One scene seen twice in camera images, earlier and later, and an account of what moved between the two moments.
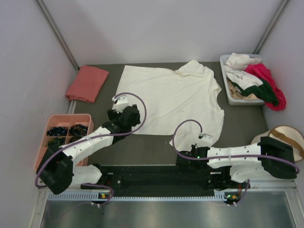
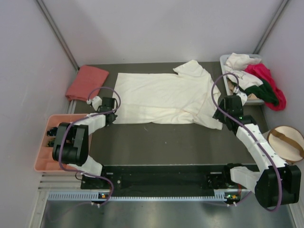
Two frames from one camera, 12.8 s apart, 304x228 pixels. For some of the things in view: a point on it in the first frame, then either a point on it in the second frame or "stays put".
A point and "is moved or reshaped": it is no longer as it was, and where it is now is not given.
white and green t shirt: (249, 85) stays put
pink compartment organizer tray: (64, 120) stays put
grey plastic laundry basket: (236, 101) stays put
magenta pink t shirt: (262, 71) stays put
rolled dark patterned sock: (58, 131) stays put
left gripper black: (113, 115) -> (114, 117)
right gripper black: (194, 149) -> (218, 117)
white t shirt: (166, 98) is moved or reshaped
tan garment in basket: (235, 93) stays put
